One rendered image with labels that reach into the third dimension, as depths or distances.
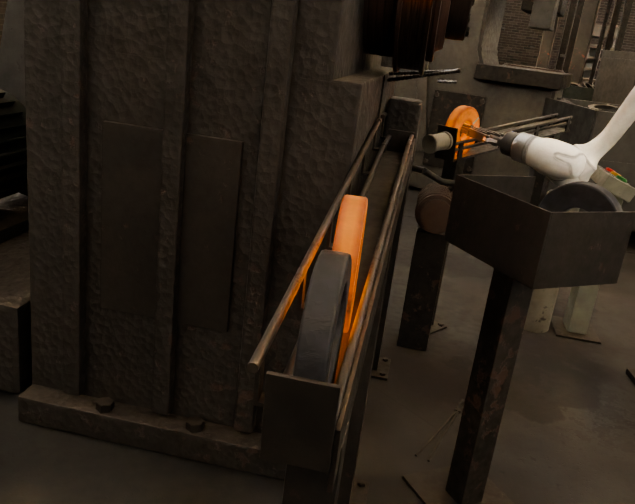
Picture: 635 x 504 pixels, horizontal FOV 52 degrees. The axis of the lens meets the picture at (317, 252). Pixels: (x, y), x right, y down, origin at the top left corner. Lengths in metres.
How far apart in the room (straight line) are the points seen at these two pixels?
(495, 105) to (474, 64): 0.29
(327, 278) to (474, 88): 3.79
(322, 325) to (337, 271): 0.06
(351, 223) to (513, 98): 3.59
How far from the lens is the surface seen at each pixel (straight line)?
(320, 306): 0.64
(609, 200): 1.27
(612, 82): 6.20
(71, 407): 1.65
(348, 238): 0.80
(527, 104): 4.35
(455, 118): 2.15
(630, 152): 3.89
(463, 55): 4.42
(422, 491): 1.58
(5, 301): 1.75
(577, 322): 2.61
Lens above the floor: 0.95
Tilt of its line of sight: 19 degrees down
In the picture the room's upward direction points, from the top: 7 degrees clockwise
